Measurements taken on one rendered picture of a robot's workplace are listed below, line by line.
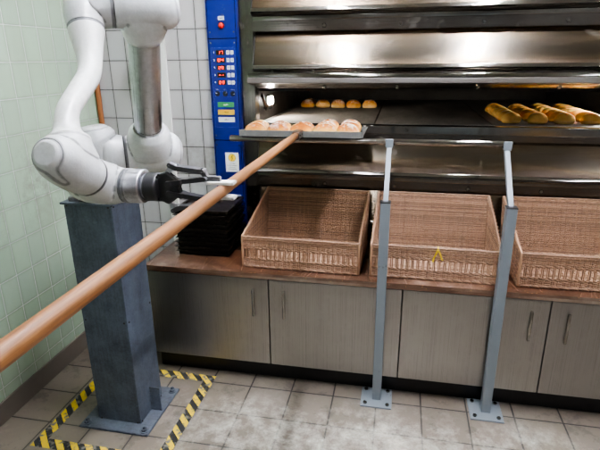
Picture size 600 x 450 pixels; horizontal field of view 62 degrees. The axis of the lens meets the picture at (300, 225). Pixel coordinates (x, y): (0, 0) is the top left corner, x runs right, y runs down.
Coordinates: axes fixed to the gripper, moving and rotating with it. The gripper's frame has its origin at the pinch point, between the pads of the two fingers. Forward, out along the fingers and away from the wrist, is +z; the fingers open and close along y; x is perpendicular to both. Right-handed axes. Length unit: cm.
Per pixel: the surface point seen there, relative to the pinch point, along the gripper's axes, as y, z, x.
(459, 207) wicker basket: 40, 75, -134
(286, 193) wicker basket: 37, -14, -136
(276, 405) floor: 120, -5, -68
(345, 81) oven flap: -20, 18, -125
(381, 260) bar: 49, 39, -79
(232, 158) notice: 20, -43, -137
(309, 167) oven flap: 23, -2, -138
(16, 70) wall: -27, -121, -83
